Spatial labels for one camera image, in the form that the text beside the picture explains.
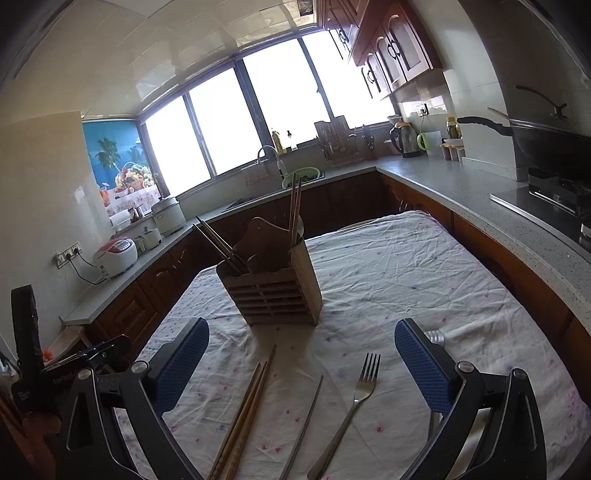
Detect wooden chopstick carved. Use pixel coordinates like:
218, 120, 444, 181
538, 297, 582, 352
217, 346, 276, 479

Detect brown wooden chopstick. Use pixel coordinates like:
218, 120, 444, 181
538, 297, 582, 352
207, 363, 262, 480

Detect steel fork long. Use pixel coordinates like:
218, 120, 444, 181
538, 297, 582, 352
307, 353, 381, 480

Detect steel chopstick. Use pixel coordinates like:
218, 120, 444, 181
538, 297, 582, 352
279, 376, 324, 480

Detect dark metal chopstick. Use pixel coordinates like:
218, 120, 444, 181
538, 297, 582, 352
197, 217, 249, 275

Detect light wooden chopstick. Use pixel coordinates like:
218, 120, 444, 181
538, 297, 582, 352
290, 178, 301, 248

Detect lower wooden cabinets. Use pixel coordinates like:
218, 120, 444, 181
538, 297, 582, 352
62, 168, 591, 398

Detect wooden cabinets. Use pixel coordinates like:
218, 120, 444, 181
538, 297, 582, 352
317, 0, 444, 100
62, 168, 591, 398

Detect white red rice cooker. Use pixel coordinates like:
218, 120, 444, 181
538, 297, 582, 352
93, 237, 137, 278

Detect small white cooker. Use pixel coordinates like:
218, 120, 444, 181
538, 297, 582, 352
139, 227, 162, 251

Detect white floral tablecloth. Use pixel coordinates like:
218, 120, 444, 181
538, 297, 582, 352
140, 211, 590, 479

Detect tropical fruit poster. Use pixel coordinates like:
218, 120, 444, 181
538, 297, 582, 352
82, 120, 160, 217

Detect wooden utensil holder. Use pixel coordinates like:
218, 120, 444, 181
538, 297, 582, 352
215, 217, 322, 326

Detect gas stove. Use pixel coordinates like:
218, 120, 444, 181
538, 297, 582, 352
490, 167, 590, 261

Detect green white pitcher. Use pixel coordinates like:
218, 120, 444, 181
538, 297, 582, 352
417, 131, 443, 158

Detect chrome sink faucet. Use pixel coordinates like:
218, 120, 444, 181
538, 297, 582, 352
256, 144, 287, 180

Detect steel electric kettle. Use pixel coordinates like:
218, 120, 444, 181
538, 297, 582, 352
390, 121, 424, 158

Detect green colander basket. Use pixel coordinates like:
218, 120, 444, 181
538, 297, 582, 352
281, 167, 322, 189

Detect knife block rack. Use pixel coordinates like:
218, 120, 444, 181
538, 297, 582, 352
315, 115, 363, 166

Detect black wok with lid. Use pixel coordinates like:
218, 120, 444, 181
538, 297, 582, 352
457, 85, 591, 183

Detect upper wooden cabinets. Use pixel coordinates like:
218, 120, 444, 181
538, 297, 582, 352
317, 0, 444, 100

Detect wall power outlet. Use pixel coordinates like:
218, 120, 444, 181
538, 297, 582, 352
53, 242, 83, 269

